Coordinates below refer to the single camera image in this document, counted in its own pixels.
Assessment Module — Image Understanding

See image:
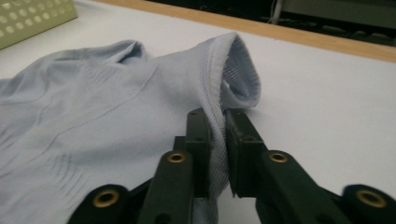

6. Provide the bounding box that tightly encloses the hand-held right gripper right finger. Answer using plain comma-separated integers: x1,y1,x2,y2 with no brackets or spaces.
223,107,354,224

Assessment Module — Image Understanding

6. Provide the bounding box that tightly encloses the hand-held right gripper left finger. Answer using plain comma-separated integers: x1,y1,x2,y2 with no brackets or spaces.
136,107,214,224

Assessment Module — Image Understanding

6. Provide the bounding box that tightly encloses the light blue garment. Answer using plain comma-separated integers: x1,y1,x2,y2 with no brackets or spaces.
0,32,262,224

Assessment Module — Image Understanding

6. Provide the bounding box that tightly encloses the pale yellow perforated plastic basket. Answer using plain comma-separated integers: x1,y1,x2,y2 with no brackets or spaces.
0,0,78,50

